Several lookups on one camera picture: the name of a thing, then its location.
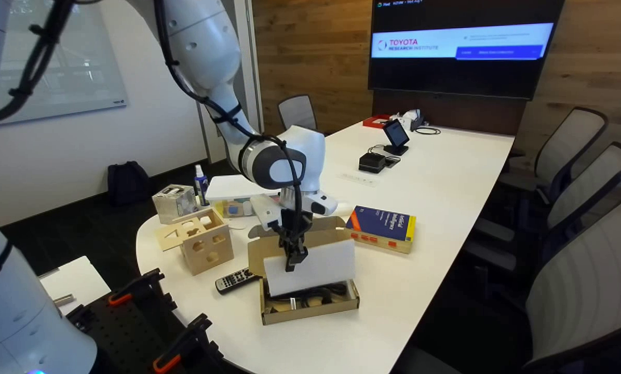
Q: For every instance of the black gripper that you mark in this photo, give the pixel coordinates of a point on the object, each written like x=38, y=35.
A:
x=296, y=226

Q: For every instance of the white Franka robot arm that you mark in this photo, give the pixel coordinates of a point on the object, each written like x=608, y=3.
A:
x=201, y=42

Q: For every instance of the open brown cardboard box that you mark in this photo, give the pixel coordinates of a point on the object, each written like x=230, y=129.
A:
x=309, y=312

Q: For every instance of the blue and orange book box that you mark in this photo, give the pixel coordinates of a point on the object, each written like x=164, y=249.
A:
x=381, y=227

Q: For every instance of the wooden shape sorter box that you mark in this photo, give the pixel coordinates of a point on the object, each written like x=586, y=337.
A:
x=205, y=247

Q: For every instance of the white flat box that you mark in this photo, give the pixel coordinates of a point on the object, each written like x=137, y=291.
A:
x=230, y=189

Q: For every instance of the small black box device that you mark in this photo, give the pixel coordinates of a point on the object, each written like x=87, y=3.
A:
x=372, y=163

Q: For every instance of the black remote control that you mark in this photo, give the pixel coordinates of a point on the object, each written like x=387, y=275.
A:
x=237, y=282

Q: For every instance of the blue white spray bottle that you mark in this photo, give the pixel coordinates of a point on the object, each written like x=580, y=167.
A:
x=200, y=185

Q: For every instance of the small white open container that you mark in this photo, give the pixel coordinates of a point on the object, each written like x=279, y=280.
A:
x=171, y=202

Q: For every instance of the grey mesh office chair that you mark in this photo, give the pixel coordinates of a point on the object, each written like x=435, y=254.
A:
x=298, y=114
x=586, y=291
x=565, y=149
x=586, y=189

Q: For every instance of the black clamp orange tip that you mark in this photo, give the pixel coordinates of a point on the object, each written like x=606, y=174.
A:
x=180, y=344
x=134, y=290

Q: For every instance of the red flat item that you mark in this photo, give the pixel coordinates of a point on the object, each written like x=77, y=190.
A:
x=375, y=122

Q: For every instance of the black tablet on stand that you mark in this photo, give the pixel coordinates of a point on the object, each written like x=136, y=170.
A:
x=395, y=135

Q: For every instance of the black bag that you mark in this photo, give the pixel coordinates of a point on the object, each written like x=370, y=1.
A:
x=127, y=182

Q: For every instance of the black perforated mounting board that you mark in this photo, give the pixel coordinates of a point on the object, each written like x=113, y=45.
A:
x=124, y=334

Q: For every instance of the white low platform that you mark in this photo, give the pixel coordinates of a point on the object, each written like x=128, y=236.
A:
x=73, y=282

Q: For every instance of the glass whiteboard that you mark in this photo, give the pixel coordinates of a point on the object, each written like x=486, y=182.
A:
x=87, y=76

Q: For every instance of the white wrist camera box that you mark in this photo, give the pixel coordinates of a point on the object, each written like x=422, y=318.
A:
x=267, y=212

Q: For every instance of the grey door frame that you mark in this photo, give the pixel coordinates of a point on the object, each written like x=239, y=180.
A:
x=248, y=63

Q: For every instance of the wall mounted TV screen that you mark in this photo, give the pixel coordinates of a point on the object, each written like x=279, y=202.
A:
x=462, y=45

